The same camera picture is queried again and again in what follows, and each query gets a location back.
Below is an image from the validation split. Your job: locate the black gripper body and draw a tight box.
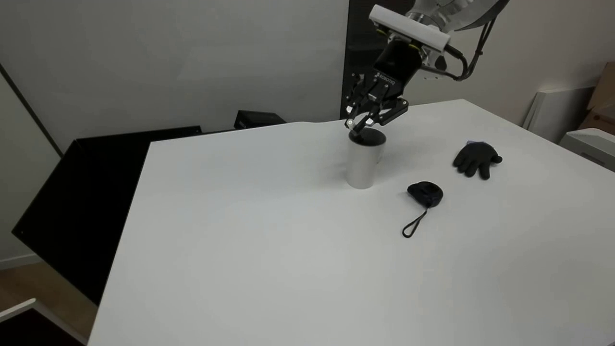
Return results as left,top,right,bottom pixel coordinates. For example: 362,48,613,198
373,41,425,96

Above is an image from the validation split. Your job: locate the white mug with dark inside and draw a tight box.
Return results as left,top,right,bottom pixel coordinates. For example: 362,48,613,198
346,127,388,192

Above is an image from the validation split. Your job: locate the black glove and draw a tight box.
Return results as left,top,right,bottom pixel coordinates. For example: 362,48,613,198
450,141,506,183

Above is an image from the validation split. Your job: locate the brown cardboard box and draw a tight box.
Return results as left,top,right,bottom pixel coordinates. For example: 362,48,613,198
579,60,615,137

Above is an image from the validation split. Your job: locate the dark wall pillar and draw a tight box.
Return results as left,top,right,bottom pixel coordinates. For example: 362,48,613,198
338,0,419,121

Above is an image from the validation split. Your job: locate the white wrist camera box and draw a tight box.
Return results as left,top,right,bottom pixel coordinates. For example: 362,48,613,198
367,4,454,54

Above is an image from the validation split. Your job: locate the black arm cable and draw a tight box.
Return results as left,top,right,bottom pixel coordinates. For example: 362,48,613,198
440,0,510,83

